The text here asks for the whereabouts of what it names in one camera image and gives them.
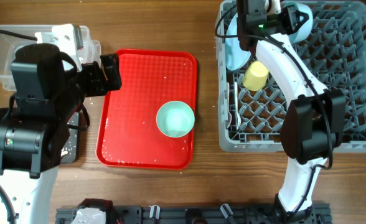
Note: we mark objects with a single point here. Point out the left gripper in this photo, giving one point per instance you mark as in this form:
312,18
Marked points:
99,86

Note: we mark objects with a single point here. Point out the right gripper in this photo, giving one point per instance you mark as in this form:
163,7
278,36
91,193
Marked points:
286,14

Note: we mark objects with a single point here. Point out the light blue bowl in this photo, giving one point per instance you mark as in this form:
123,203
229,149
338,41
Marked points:
305,30

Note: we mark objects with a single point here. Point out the yellow plastic cup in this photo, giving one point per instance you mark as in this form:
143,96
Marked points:
255,76

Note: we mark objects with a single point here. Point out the light blue plate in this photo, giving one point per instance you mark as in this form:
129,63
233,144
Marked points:
236,58

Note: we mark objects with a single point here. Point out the green bowl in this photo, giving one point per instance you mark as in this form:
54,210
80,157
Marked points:
175,119

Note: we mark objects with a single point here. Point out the rice and food scraps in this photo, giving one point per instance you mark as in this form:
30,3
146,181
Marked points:
69,151

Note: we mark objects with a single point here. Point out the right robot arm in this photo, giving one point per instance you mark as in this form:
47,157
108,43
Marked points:
314,122

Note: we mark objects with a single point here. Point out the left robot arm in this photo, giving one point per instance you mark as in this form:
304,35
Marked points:
50,89

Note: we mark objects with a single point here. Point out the grey dishwasher rack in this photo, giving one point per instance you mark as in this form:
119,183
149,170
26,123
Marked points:
335,52

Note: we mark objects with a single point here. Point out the black waste tray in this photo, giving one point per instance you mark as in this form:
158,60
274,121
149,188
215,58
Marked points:
4,110

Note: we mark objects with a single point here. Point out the white spoon in rack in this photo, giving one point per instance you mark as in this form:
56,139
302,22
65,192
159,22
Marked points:
238,117

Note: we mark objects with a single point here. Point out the red plastic tray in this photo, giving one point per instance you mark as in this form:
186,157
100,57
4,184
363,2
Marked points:
129,134

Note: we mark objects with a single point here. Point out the clear plastic bin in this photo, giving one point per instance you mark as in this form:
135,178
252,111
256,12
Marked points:
9,45

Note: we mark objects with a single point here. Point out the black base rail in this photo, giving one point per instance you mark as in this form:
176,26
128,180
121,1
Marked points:
252,213

